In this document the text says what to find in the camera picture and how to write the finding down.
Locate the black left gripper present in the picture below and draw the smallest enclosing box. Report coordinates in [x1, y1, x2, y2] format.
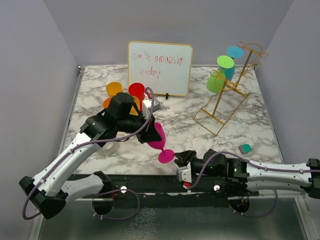
[117, 109, 163, 144]

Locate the pink wine glass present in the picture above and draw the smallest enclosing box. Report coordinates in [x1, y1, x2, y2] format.
[147, 123, 174, 164]

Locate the yellow wine glass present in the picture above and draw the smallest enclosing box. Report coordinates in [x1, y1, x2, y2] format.
[105, 81, 123, 98]
[130, 96, 140, 116]

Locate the red wine glass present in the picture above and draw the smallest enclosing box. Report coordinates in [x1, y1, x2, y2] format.
[128, 82, 145, 111]

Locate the orange wine glass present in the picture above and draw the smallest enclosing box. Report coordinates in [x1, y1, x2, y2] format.
[103, 97, 112, 109]

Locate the gold wire glass rack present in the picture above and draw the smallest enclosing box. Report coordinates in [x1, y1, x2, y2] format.
[193, 41, 269, 136]

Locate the green wine glass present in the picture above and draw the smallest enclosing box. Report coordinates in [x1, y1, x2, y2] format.
[206, 69, 227, 93]

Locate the teal wine glass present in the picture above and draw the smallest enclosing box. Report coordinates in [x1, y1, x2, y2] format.
[216, 46, 244, 81]

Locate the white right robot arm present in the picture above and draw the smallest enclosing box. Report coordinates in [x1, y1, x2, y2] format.
[174, 149, 320, 199]

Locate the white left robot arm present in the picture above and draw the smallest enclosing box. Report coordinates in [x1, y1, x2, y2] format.
[19, 87, 162, 219]

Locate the clear tape roll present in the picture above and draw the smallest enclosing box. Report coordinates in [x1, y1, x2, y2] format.
[102, 142, 114, 151]

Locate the green grey eraser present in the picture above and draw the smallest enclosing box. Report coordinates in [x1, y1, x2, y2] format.
[238, 143, 252, 154]

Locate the yellow framed whiteboard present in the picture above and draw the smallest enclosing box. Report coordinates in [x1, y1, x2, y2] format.
[127, 41, 194, 97]

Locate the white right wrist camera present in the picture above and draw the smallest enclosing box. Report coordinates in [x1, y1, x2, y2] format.
[176, 163, 192, 183]

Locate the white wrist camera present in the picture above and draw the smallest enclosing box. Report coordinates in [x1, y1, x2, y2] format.
[176, 163, 192, 183]
[142, 98, 162, 117]

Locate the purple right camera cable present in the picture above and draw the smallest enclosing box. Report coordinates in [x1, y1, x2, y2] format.
[183, 151, 320, 190]

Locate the purple camera cable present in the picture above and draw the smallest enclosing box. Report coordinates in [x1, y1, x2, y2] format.
[183, 151, 320, 190]
[22, 86, 155, 220]

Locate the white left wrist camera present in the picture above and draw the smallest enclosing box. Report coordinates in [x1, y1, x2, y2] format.
[142, 98, 162, 117]

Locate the black front mounting rail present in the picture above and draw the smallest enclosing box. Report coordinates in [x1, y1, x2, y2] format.
[86, 174, 258, 209]

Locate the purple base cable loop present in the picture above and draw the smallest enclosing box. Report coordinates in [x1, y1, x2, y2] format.
[91, 188, 141, 221]

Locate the aluminium left side rail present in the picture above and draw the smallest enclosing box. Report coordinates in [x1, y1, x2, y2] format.
[57, 66, 86, 156]

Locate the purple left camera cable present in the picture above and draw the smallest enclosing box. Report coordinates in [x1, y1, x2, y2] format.
[22, 86, 155, 220]

